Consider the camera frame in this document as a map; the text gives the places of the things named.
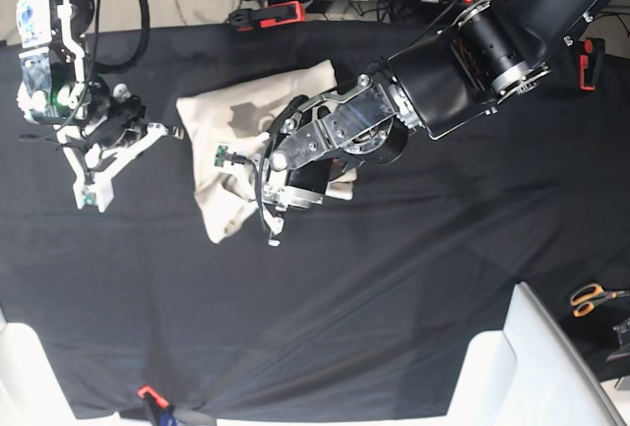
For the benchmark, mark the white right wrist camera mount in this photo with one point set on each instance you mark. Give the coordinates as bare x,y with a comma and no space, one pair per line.
97,160

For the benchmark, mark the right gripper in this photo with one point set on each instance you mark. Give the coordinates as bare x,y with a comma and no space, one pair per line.
116,119

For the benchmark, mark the orange black clamp right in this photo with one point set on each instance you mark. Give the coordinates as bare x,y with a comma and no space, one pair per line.
590,63

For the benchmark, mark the black table cloth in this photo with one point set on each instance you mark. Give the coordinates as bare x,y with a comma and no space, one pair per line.
366,309

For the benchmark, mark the orange black clamp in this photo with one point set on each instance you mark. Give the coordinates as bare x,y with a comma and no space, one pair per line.
161,412
590,63
272,16

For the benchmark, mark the orange black clamp bottom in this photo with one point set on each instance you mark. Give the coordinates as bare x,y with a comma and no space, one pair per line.
161,412

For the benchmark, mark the white base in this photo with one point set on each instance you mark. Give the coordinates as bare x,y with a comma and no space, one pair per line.
528,373
30,391

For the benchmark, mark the cream white T-shirt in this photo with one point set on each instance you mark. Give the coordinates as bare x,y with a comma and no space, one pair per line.
227,129

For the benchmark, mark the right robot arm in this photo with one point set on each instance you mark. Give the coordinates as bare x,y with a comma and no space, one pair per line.
62,85

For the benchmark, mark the black device right edge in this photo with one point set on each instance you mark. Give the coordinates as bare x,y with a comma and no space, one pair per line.
622,334

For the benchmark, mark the orange handled scissors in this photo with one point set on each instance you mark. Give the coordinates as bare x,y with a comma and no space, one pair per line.
588,297

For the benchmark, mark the orange black clamp top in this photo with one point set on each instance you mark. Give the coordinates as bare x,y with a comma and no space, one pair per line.
272,16

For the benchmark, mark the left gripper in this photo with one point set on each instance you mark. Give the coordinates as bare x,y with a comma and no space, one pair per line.
299,189

